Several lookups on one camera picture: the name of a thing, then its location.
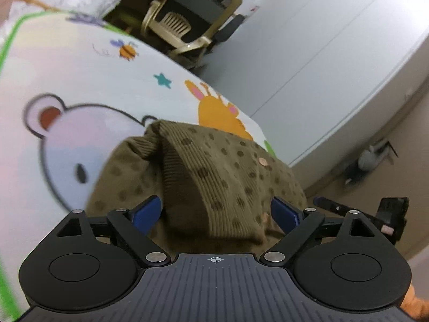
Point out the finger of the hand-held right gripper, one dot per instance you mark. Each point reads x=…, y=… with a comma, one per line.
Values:
x=330, y=204

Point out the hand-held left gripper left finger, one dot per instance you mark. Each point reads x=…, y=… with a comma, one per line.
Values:
x=147, y=213

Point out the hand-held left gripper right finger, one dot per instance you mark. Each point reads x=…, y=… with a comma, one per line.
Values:
x=285, y=214

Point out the brown dotted knit garment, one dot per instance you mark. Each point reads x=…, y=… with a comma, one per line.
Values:
x=218, y=161

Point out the grey object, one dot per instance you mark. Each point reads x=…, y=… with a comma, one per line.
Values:
x=368, y=159

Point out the orange cloth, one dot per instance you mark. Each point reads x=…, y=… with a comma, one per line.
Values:
x=419, y=308

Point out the cartoon animal printed blanket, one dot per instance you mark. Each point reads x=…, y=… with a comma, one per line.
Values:
x=100, y=73

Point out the white wardrobe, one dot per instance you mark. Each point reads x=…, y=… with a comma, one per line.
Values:
x=318, y=40

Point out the beige mesh office chair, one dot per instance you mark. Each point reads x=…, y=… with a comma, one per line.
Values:
x=174, y=23

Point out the pink gift box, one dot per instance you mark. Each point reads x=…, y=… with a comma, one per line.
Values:
x=5, y=3

